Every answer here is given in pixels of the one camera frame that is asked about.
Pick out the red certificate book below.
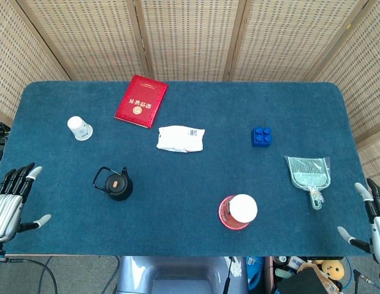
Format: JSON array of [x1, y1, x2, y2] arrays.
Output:
[[113, 74, 169, 129]]

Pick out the grey robot torso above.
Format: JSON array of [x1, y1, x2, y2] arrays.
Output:
[[116, 255, 249, 294]]

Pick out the black teapot lid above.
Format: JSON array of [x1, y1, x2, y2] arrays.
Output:
[[105, 175, 126, 195]]

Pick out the green dustpan in plastic bag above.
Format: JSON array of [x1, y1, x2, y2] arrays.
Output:
[[284, 155, 332, 211]]

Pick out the black box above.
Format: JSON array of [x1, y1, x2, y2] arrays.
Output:
[[275, 269, 325, 294]]

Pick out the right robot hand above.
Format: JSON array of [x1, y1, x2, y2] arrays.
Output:
[[336, 178, 380, 265]]

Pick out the yellow emoji plush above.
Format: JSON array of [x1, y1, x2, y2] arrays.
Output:
[[321, 259, 345, 281]]

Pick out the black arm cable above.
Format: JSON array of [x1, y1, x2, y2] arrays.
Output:
[[4, 257, 59, 294]]

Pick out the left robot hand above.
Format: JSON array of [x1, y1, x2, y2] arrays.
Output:
[[0, 162, 52, 243]]

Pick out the woven folding screen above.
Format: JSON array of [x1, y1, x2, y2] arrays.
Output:
[[0, 0, 380, 188]]

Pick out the red instant noodle cup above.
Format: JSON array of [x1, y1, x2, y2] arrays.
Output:
[[218, 194, 259, 231]]

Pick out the black kettle bottle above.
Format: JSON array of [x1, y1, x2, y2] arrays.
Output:
[[92, 166, 134, 202]]

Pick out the blue building block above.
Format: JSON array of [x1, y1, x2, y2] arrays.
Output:
[[251, 126, 273, 148]]

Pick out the white paper cup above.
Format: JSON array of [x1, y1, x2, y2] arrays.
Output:
[[67, 116, 94, 141]]

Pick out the white wet wipes packet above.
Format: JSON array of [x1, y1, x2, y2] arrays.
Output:
[[156, 125, 206, 153]]

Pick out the blue table cloth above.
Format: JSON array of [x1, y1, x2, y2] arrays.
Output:
[[0, 80, 380, 257]]

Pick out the blue plastic container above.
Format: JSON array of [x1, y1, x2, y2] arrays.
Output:
[[246, 256, 265, 291]]

